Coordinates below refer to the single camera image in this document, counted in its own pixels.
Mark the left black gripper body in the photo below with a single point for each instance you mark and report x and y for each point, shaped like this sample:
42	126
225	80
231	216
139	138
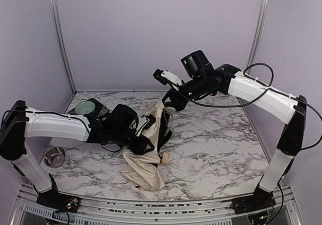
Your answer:
142	144

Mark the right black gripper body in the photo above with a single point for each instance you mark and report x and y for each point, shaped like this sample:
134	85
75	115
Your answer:
176	99

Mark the beige folding umbrella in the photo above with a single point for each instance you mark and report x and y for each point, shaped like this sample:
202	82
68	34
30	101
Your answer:
143	156

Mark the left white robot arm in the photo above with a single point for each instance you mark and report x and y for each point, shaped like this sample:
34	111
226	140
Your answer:
21	122

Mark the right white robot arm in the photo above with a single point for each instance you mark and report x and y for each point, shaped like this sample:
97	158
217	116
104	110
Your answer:
230	80

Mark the black patterned mat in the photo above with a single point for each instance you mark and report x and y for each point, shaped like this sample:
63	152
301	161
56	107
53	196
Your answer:
100	109

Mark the green bowl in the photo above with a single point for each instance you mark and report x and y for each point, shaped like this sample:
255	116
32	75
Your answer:
86	107

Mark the steel cup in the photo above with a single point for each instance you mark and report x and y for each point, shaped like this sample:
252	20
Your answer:
54	157

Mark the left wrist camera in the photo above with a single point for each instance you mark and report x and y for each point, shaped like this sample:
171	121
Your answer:
144	122

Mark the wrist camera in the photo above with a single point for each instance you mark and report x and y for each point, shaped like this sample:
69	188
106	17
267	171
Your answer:
144	122
166	77

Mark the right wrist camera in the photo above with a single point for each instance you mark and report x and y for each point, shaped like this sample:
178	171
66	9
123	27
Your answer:
166	77

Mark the right aluminium frame post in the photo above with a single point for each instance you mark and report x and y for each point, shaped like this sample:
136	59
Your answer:
258	31

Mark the aluminium frame post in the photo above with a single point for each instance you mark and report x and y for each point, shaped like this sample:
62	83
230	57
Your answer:
258	31
61	45

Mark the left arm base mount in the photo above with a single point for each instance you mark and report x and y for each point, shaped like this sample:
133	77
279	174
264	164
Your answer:
54	199

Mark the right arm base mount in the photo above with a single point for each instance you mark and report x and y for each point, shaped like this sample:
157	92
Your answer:
260	199

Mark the front aluminium rail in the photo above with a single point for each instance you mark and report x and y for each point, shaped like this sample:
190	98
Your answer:
92	210

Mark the left aluminium frame post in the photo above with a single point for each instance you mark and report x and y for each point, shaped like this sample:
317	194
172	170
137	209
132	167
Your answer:
61	45

